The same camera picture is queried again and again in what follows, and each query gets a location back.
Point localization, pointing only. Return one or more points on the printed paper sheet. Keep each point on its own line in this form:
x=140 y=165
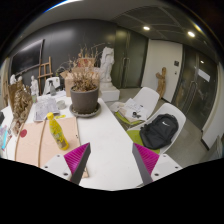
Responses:
x=43 y=107

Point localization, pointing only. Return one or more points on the dried brown plant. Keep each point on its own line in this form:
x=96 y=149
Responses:
x=87 y=57

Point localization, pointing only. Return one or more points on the small white bust statue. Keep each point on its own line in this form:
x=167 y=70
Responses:
x=34 y=86

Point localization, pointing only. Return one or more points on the grey spray bottle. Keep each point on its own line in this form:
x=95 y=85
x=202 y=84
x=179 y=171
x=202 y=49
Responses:
x=52 y=88

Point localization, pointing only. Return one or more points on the green seat cushion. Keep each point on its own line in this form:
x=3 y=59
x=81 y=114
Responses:
x=135 y=136

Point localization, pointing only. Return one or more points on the yellow drink bottle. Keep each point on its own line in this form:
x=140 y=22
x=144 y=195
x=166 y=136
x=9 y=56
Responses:
x=56 y=132

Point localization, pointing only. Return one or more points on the carved wooden ornament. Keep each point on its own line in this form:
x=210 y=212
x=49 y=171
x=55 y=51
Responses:
x=21 y=102

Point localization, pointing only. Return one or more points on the grey plant pot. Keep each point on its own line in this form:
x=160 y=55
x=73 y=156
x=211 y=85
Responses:
x=84 y=101

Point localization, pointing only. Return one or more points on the cardboard box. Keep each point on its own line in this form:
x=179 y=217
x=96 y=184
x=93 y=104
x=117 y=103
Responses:
x=81 y=79

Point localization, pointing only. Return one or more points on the black backpack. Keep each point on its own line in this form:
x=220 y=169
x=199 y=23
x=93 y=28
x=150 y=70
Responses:
x=159 y=132

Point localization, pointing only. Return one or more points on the large white plaster statue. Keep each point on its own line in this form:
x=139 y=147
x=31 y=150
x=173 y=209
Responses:
x=108 y=91

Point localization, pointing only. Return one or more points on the brown cardboard sheet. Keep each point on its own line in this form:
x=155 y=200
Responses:
x=36 y=146

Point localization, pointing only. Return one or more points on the wooden figure sculpture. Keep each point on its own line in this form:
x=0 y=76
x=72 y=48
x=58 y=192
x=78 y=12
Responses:
x=161 y=82

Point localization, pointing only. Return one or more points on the small grey bowl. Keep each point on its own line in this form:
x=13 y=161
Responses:
x=61 y=105

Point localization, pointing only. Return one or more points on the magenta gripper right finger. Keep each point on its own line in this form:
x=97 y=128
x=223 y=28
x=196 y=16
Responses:
x=146 y=161

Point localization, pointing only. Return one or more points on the dark round saucer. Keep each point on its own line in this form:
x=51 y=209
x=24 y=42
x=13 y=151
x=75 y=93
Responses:
x=85 y=114

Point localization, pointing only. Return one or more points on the dark blackboard panel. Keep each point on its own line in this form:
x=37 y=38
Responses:
x=27 y=58

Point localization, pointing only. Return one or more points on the white chair with backpack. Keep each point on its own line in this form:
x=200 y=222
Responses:
x=166 y=108

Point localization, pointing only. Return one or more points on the white chair with papers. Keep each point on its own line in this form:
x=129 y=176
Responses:
x=146 y=97

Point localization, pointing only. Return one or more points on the wooden easel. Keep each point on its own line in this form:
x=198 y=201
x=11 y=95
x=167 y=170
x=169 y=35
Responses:
x=45 y=71

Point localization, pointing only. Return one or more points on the papers stack on chair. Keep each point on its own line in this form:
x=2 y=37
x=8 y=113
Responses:
x=130 y=110

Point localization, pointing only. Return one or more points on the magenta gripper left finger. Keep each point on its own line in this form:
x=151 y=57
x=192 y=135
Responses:
x=76 y=161

